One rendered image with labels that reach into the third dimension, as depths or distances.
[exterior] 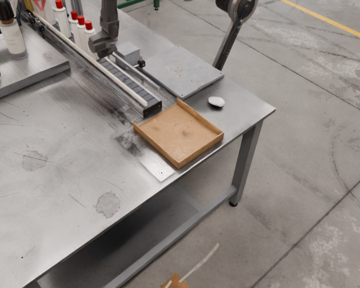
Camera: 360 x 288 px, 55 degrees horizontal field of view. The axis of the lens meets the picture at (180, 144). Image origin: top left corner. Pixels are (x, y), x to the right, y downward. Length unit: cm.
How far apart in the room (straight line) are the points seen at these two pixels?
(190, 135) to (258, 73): 196
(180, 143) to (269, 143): 135
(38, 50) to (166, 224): 115
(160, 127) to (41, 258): 71
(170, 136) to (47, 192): 54
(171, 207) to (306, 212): 90
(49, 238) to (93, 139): 47
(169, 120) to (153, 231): 66
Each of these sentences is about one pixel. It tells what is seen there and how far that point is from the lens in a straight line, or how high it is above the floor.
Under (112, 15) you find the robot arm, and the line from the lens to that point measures 156.
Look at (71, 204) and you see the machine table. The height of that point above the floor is 83.
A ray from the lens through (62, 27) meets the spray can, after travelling 205.
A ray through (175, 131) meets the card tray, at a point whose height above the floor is 83.
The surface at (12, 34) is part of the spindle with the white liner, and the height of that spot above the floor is 102.
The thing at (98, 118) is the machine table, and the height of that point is 83.
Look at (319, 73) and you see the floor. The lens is 357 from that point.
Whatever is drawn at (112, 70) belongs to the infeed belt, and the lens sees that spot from 179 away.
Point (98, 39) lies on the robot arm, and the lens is 159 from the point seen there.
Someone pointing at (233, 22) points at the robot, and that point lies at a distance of 241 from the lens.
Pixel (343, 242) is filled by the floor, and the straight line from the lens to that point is 238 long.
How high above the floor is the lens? 191
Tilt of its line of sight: 48 degrees down
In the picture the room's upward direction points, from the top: 2 degrees clockwise
